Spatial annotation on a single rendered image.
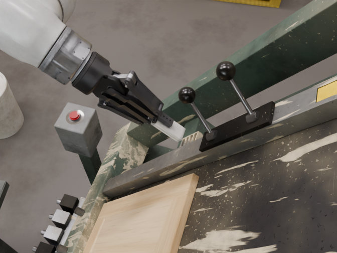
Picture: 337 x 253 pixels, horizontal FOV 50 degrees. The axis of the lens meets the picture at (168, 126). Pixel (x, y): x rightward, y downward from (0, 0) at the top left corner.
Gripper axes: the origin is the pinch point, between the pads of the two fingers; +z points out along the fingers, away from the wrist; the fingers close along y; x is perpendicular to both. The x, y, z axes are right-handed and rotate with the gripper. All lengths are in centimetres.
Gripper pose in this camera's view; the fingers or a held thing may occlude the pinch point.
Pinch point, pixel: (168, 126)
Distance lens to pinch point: 72.4
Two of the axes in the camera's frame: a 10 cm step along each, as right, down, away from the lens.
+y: 5.6, -3.1, -7.7
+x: 3.0, -7.9, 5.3
